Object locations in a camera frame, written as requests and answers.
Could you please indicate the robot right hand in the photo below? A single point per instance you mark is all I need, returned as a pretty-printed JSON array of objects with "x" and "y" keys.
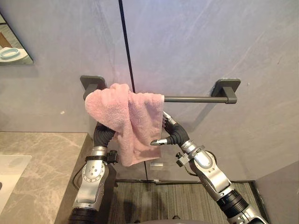
[{"x": 178, "y": 135}]

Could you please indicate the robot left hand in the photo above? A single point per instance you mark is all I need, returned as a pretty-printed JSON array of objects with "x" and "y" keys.
[{"x": 102, "y": 136}]

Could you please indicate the pink terry towel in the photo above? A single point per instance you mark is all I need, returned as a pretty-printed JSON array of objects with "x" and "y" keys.
[{"x": 121, "y": 112}]

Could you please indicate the clear glass door clamp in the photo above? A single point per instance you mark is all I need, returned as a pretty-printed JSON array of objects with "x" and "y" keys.
[{"x": 156, "y": 166}]

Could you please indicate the dark grey towel bar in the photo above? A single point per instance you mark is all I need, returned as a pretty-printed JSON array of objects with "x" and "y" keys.
[{"x": 198, "y": 99}]

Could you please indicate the metal door floor fitting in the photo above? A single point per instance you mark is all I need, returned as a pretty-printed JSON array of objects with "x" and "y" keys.
[{"x": 155, "y": 181}]

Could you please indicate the white sink basin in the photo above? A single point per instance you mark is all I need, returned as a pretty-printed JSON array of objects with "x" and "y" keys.
[{"x": 11, "y": 172}]

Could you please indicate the wall mirror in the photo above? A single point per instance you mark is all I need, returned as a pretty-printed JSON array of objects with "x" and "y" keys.
[{"x": 11, "y": 44}]

